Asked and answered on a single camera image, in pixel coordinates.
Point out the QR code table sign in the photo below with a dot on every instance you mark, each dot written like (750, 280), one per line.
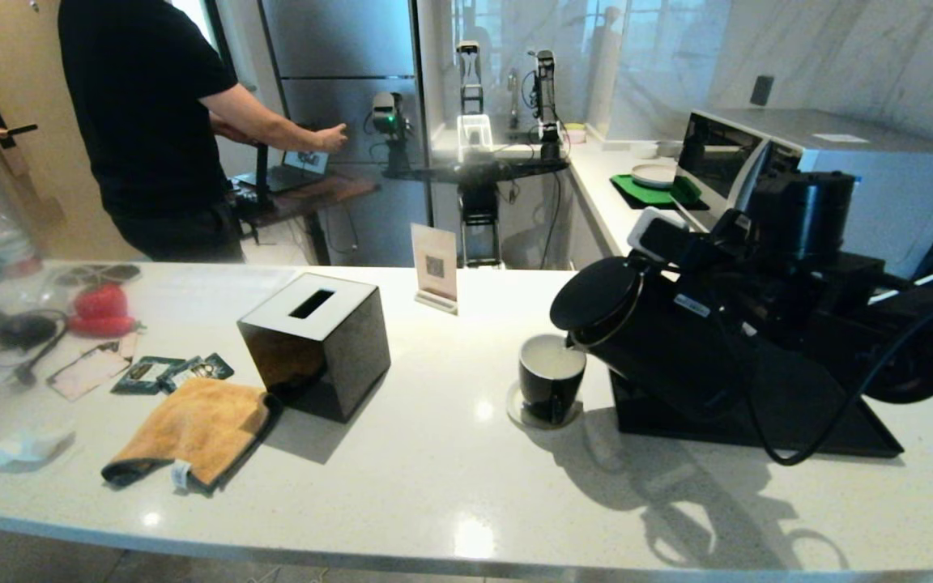
(435, 267)

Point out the chrome faucet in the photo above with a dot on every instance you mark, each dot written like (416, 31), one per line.
(513, 97)

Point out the black round power adapter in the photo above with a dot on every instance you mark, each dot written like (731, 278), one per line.
(27, 332)

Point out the person in black shirt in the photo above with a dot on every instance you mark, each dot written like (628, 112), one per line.
(142, 121)

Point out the silver microwave oven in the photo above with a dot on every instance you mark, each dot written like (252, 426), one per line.
(904, 186)

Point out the black cube tissue box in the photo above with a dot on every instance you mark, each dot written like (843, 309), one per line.
(329, 356)

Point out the white plate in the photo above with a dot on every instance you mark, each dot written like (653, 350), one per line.
(653, 176)

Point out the black rectangular serving tray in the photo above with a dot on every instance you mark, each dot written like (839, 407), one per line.
(863, 429)

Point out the white round saucer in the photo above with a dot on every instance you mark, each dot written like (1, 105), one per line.
(514, 410)

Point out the red toy chili pepper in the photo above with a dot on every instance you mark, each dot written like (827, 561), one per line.
(102, 327)

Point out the torn pink foil sachet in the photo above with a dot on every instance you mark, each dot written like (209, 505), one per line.
(90, 372)

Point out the brown wooden desk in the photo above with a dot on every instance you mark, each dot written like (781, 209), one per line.
(329, 194)

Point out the grey refrigerator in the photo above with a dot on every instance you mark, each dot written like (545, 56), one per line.
(345, 48)

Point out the black wall socket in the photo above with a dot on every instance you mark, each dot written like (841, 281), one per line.
(762, 90)

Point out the crumpled white tissue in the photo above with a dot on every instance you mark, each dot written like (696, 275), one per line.
(29, 445)

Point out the right wrist camera housing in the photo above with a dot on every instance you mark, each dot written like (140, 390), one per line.
(657, 231)

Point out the dark green tea packet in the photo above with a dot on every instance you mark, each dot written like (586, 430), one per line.
(142, 376)
(209, 369)

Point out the black mug white inside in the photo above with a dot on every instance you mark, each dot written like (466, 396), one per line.
(549, 393)

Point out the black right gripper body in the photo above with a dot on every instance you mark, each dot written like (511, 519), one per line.
(717, 295)

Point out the green mat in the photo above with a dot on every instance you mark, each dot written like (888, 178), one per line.
(636, 194)

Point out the red toy strawberry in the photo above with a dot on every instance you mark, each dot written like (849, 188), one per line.
(102, 303)

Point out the black electric kettle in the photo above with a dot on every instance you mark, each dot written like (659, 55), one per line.
(661, 356)

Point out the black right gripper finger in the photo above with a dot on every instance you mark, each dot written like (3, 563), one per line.
(659, 279)

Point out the clear bottle red cap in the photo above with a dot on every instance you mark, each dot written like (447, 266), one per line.
(5, 247)

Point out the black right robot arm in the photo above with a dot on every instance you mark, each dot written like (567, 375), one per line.
(839, 291)

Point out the orange microfibre cloth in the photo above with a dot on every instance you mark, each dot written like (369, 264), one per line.
(199, 429)

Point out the small white bowl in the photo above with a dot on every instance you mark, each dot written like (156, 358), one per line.
(667, 148)

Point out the open laptop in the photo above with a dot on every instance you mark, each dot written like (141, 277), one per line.
(304, 162)

